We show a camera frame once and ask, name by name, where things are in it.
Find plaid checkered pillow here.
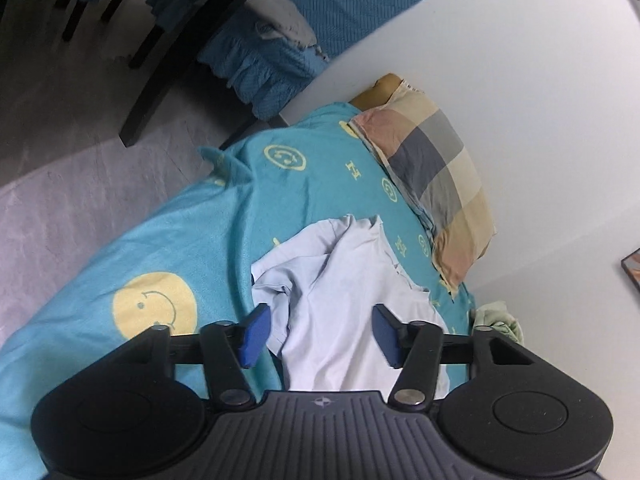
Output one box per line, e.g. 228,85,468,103
348,80,496,296

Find white top dark table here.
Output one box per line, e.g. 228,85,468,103
118,0,294,149

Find brown wooden headboard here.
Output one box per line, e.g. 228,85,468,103
349,74,402,110

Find framed leaf picture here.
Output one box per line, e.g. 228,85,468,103
620,249,640,290

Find light green fleece blanket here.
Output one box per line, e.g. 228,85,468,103
471,301,524,346

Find grey cloth on chair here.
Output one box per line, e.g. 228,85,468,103
244,0,318,49

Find white shirt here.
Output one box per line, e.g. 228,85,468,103
252,216,445,396

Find teal smiley bed sheet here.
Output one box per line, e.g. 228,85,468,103
1,103,475,479

